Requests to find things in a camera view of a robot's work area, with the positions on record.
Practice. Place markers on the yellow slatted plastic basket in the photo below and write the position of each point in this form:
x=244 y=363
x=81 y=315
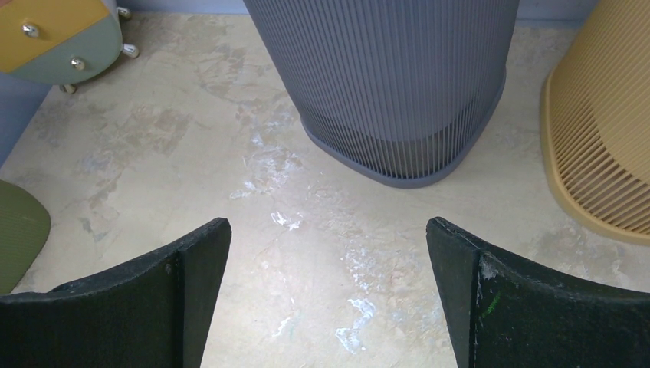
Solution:
x=594 y=123

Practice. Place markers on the olive green slatted basket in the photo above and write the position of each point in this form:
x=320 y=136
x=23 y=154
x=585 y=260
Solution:
x=25 y=227

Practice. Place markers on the grey slatted plastic basket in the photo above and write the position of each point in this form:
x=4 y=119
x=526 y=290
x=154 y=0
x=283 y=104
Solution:
x=398 y=91

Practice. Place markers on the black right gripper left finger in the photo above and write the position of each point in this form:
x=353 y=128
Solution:
x=152 y=311

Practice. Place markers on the white cylindrical bin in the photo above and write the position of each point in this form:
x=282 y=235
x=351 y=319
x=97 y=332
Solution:
x=62 y=43

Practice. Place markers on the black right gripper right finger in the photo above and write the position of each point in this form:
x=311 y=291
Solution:
x=504 y=310

